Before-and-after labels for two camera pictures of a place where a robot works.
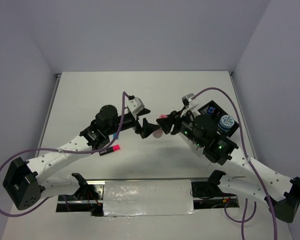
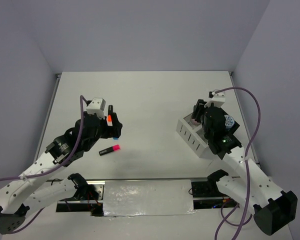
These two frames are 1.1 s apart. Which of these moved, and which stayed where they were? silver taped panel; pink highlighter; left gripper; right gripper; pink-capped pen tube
Moved: right gripper; pink-capped pen tube; left gripper
Stayed: pink highlighter; silver taped panel
